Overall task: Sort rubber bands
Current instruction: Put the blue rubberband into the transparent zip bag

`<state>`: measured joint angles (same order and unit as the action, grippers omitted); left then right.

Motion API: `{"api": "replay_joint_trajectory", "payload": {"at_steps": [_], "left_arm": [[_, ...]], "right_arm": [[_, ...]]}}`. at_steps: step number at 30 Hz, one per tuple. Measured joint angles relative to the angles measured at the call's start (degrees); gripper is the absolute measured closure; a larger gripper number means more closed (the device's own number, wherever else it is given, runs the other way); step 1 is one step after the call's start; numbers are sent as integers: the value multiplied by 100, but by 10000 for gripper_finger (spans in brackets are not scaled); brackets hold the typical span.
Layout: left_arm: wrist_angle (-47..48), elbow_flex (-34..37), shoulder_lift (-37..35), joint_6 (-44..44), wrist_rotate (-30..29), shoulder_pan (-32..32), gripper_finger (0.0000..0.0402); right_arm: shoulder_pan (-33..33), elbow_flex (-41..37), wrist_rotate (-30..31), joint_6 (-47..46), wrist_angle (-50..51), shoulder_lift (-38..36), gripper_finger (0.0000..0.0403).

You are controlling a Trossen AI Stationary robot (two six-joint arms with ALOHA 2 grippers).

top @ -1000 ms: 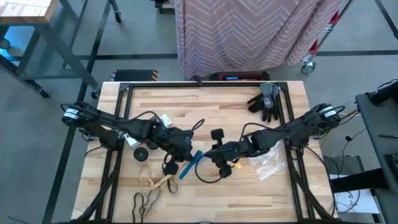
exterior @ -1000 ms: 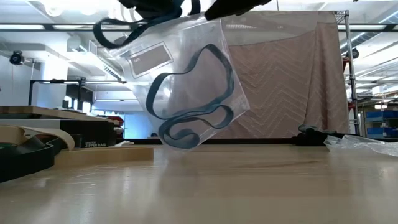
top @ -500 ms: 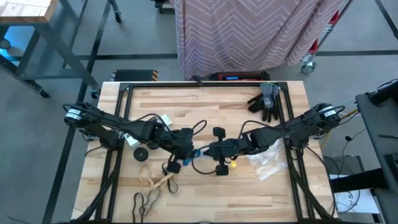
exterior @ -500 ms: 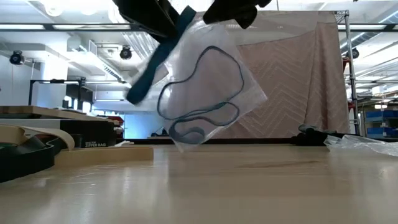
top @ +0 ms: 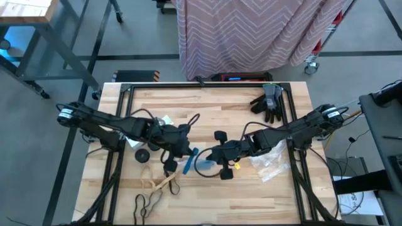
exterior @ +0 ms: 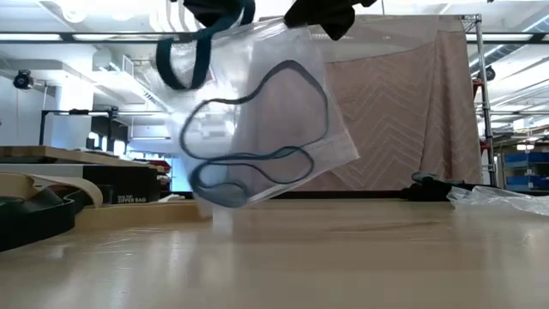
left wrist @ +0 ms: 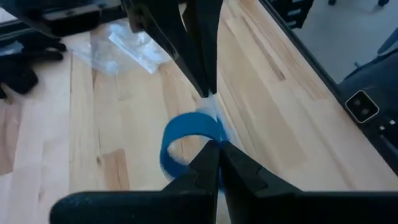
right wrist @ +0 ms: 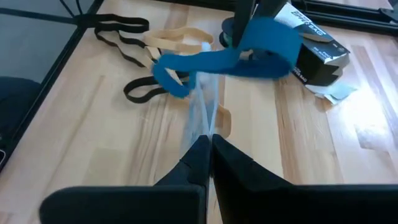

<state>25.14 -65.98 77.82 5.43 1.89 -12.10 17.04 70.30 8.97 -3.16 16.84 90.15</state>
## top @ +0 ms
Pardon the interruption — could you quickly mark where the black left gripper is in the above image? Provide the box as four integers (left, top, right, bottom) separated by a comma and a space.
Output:
153, 124, 195, 173

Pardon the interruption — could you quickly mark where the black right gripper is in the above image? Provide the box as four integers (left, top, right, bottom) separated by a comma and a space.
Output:
205, 130, 253, 181

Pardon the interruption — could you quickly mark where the thin blue rubber band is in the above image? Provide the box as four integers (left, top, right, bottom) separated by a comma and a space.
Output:
195, 158, 217, 171

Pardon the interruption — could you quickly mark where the wide blue rubber band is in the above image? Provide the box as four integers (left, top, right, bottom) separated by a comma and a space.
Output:
182, 147, 200, 176

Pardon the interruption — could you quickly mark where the clear plastic zipper bag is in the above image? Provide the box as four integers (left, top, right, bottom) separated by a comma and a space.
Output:
175, 155, 222, 178

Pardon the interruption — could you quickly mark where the thin black rubber band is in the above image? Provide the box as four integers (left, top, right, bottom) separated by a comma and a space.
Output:
143, 190, 165, 217
133, 193, 148, 226

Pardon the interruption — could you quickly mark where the wide beige rubber band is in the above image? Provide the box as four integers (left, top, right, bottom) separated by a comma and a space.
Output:
149, 172, 178, 192

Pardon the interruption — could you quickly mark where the wide black rubber band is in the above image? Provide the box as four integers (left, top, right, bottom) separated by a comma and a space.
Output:
168, 178, 182, 196

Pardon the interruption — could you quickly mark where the black white zipper bag box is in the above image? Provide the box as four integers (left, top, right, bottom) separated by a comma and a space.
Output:
124, 114, 174, 149

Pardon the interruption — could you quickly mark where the heap of clear plastic bags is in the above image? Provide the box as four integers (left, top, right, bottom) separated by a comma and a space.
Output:
249, 139, 291, 183

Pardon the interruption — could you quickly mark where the grey black work glove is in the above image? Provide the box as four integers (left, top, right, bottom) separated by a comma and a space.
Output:
262, 83, 283, 124
249, 94, 268, 116

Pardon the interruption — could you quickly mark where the orange black device blue display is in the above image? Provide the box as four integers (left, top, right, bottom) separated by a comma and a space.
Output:
210, 72, 273, 82

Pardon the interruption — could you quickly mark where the black box with orange stripes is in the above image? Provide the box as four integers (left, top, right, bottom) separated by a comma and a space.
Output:
112, 70, 161, 83

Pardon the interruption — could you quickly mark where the pink chevron blanket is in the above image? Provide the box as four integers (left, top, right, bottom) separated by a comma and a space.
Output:
175, 0, 348, 81

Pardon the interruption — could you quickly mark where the dark grey computer case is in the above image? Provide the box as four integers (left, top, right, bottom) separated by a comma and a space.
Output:
325, 156, 367, 180

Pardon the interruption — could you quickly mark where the white printed paper sheet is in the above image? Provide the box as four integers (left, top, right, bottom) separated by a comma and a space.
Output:
337, 190, 384, 217

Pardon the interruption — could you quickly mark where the black table leg with caster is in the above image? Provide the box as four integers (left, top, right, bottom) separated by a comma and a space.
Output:
108, 0, 124, 24

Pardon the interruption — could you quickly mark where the black desk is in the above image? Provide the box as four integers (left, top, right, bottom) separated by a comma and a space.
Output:
358, 90, 402, 226

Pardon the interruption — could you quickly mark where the black device on desk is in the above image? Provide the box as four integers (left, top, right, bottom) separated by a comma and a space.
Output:
369, 80, 402, 107

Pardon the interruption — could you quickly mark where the wooden top workbench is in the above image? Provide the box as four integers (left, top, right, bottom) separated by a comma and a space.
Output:
0, 0, 103, 100

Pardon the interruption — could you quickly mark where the black metal table frame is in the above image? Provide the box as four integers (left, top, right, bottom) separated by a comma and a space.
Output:
72, 82, 342, 226

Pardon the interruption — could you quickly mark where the chrome wire shelving rack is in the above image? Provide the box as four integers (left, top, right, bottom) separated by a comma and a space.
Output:
303, 0, 359, 75

